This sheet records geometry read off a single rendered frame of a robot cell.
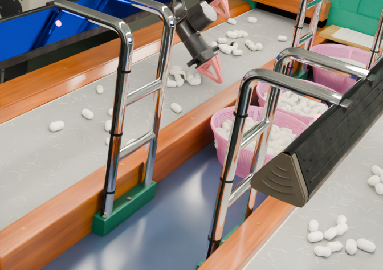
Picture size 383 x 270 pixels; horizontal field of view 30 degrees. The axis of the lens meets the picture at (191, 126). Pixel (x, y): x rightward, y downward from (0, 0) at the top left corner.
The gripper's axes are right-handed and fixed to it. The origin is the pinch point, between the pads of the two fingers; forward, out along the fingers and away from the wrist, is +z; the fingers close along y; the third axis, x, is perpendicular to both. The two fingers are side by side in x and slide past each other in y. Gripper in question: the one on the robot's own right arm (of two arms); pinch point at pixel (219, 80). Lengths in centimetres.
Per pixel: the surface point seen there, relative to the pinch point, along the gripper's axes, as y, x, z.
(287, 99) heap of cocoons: 7.7, -10.7, 15.3
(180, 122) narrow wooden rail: -32.6, -4.1, 4.4
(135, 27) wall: 166, 130, -62
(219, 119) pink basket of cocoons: -20.9, -6.3, 9.2
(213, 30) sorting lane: 43, 18, -18
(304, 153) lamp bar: -90, -60, 19
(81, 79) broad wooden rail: -28.9, 18.1, -20.1
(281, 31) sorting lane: 66, 7, -5
